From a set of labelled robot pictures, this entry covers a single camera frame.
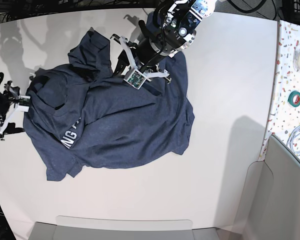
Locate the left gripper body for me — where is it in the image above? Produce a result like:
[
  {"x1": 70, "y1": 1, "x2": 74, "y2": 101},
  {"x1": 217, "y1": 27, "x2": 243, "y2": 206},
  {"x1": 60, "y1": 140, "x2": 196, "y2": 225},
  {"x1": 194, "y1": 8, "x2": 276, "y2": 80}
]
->
[{"x1": 110, "y1": 34, "x2": 172, "y2": 82}]

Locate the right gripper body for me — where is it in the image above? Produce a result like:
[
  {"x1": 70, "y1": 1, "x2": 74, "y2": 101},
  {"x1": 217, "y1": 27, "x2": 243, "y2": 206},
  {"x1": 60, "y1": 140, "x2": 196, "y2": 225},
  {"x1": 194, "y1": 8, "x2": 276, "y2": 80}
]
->
[{"x1": 0, "y1": 80, "x2": 20, "y2": 140}]

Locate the dark blue t-shirt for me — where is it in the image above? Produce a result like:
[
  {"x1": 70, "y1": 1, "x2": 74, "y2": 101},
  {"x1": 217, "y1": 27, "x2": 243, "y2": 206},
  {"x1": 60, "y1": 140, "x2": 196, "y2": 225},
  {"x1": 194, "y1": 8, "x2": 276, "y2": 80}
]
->
[{"x1": 23, "y1": 29, "x2": 195, "y2": 181}]

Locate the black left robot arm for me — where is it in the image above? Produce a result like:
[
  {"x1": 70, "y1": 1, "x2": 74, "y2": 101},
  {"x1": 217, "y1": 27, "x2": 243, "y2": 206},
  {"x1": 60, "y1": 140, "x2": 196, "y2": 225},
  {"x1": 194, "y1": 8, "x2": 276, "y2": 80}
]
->
[{"x1": 111, "y1": 0, "x2": 216, "y2": 89}]

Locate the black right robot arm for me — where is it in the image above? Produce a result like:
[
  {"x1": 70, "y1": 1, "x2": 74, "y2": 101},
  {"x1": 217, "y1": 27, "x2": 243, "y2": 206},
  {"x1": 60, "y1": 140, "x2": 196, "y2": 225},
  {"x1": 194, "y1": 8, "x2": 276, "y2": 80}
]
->
[{"x1": 0, "y1": 72, "x2": 30, "y2": 141}]

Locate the grey panel at bottom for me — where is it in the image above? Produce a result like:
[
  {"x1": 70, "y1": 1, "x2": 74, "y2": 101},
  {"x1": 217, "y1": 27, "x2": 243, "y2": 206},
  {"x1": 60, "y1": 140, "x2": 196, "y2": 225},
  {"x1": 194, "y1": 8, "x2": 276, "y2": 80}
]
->
[{"x1": 29, "y1": 215, "x2": 219, "y2": 240}]

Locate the grey panel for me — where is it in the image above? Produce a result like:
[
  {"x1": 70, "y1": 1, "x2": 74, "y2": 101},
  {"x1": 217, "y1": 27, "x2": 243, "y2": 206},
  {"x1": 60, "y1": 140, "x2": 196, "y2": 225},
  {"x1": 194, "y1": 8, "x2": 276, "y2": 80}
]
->
[
  {"x1": 232, "y1": 135, "x2": 300, "y2": 240},
  {"x1": 29, "y1": 215, "x2": 219, "y2": 240}
]

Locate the green tape roll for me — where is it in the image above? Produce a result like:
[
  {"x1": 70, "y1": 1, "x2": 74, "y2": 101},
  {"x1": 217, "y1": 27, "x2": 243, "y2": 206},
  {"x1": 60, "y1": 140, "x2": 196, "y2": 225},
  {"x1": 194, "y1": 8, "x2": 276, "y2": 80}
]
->
[{"x1": 288, "y1": 90, "x2": 300, "y2": 108}]

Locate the terrazzo patterned side surface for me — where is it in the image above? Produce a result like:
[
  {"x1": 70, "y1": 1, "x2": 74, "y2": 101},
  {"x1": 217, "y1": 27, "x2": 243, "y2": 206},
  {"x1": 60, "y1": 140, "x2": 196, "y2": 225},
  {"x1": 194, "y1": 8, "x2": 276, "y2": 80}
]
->
[{"x1": 259, "y1": 20, "x2": 300, "y2": 161}]

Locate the grey panel at right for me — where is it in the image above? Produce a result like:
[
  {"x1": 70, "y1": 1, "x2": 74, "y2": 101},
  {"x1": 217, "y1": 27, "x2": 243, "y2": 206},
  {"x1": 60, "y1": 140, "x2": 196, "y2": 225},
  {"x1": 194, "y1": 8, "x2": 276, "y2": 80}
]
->
[{"x1": 232, "y1": 135, "x2": 300, "y2": 240}]

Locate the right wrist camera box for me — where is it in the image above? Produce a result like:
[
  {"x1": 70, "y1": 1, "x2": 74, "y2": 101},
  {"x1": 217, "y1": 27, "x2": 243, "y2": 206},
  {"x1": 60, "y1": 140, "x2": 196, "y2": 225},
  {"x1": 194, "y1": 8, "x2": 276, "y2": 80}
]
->
[{"x1": 17, "y1": 95, "x2": 31, "y2": 113}]

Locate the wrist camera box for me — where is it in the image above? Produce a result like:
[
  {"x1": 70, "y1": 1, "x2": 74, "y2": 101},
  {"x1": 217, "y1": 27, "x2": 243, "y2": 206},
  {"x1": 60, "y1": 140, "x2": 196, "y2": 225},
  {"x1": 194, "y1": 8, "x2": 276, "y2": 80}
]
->
[
  {"x1": 123, "y1": 69, "x2": 147, "y2": 90},
  {"x1": 17, "y1": 95, "x2": 31, "y2": 113}
]

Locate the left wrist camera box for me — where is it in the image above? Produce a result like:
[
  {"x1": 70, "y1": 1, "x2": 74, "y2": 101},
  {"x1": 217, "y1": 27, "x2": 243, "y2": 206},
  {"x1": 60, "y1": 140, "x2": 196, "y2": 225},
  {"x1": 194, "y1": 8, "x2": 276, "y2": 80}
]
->
[{"x1": 123, "y1": 69, "x2": 147, "y2": 90}]

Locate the black cable loop top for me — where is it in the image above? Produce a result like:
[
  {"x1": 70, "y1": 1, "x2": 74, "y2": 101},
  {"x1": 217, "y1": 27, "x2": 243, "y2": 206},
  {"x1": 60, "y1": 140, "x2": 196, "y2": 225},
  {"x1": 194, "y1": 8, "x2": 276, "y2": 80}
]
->
[{"x1": 227, "y1": 0, "x2": 275, "y2": 16}]

